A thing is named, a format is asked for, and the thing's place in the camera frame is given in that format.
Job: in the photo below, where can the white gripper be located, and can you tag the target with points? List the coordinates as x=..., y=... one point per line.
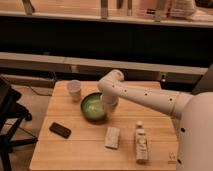
x=109, y=104

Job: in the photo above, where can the green ceramic bowl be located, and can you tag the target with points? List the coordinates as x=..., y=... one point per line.
x=91, y=107

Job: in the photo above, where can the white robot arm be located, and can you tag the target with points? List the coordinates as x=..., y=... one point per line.
x=195, y=112

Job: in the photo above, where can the white paper cup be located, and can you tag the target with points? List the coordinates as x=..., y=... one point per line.
x=74, y=89

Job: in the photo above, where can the wooden table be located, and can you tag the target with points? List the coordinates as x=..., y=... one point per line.
x=85, y=150

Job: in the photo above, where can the white plastic bottle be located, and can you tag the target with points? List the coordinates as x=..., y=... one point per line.
x=141, y=147

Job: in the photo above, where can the black phone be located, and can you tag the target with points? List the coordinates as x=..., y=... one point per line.
x=60, y=130

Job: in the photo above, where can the white bag on counter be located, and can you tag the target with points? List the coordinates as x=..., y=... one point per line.
x=182, y=8

